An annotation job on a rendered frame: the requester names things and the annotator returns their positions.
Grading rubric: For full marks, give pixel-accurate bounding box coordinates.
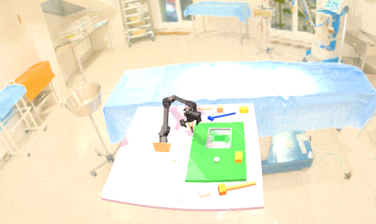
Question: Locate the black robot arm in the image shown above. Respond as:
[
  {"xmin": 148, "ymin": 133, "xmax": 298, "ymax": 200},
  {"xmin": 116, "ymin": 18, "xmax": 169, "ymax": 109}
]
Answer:
[{"xmin": 158, "ymin": 95, "xmax": 201, "ymax": 143}]

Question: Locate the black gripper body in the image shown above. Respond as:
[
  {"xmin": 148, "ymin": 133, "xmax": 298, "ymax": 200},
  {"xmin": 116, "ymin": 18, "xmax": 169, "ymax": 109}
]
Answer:
[{"xmin": 180, "ymin": 117, "xmax": 202, "ymax": 126}]

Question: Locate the blue putter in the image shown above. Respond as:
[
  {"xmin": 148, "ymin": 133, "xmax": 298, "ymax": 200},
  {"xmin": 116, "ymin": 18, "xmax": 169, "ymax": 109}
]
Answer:
[{"xmin": 208, "ymin": 112, "xmax": 236, "ymax": 121}]

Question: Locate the green flat mat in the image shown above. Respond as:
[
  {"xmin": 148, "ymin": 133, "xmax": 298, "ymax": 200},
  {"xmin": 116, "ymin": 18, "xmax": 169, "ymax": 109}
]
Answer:
[{"xmin": 185, "ymin": 121, "xmax": 246, "ymax": 180}]

